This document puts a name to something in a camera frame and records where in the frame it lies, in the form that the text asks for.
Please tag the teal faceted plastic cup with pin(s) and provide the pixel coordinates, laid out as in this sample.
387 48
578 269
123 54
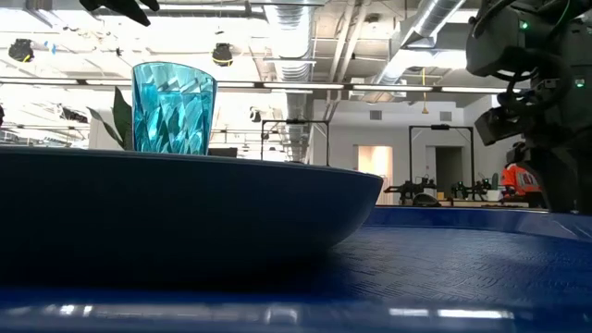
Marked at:
173 111

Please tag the dark teal round plate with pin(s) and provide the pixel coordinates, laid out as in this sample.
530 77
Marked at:
185 208

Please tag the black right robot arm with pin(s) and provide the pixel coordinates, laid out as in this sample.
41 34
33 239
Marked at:
490 41

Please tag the black background robot arm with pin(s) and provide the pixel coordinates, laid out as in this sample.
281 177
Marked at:
409 188
469 190

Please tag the blue plastic tray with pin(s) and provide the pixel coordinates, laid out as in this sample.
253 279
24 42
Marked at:
462 268

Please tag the person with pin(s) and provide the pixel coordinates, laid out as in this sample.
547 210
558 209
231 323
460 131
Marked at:
520 180

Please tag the black hanging ceiling lamp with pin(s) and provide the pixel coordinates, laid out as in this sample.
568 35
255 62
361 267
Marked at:
20 50
222 54

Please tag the green artificial plant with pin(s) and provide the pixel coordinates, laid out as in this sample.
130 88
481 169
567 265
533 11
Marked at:
122 115

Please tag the long ceiling light strip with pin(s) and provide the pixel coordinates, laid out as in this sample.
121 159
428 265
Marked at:
37 81
393 88
303 86
481 90

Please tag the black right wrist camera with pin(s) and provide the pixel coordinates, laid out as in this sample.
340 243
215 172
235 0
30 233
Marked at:
497 127

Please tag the grey wall vent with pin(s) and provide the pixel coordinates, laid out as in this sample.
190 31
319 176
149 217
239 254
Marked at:
445 116
376 115

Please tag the black background station frame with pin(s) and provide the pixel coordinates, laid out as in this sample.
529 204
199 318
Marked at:
439 127
296 121

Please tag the silver spiral air duct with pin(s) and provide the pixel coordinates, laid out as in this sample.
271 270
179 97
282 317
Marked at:
291 46
435 18

